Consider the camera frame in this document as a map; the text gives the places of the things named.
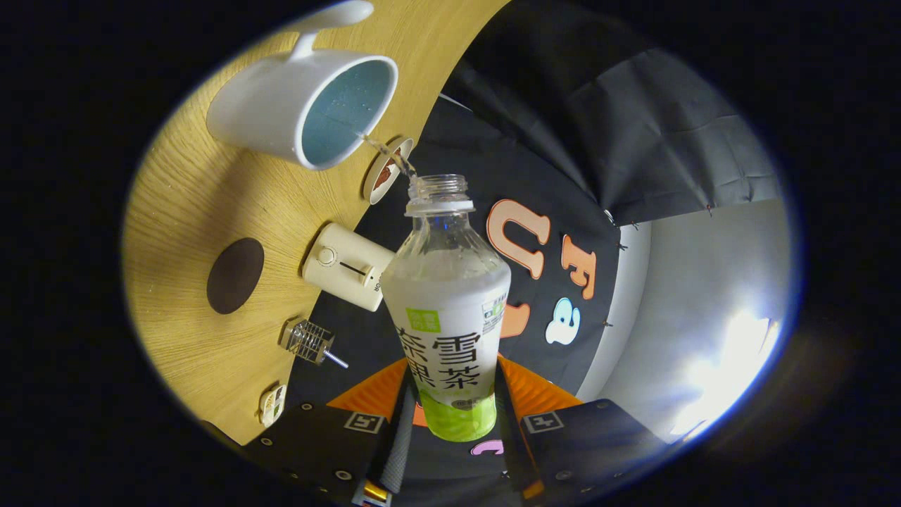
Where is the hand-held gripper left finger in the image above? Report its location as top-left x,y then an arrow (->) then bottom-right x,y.
239,357 -> 420,507

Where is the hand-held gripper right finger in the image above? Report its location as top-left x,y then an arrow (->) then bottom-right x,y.
493,356 -> 669,505

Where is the dark brown round coaster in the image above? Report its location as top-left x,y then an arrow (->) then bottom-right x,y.
206,237 -> 265,315

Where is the clear juice bottle white label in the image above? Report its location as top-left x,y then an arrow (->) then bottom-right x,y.
380,174 -> 512,443

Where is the white cup with handle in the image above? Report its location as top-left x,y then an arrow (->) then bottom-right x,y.
206,0 -> 400,172

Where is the white divided dish with beans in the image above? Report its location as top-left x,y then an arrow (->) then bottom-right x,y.
258,384 -> 288,427

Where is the large ceiling light panel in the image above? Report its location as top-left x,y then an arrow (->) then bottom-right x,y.
672,310 -> 782,437

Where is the cream white kitchen appliance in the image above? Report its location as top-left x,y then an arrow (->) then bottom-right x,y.
302,223 -> 396,313

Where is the white round plate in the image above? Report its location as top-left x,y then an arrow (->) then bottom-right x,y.
362,137 -> 415,206

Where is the wooden table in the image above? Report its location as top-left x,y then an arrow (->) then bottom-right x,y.
121,0 -> 515,446

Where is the metal wire utensil holder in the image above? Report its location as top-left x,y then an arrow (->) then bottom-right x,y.
279,318 -> 335,365

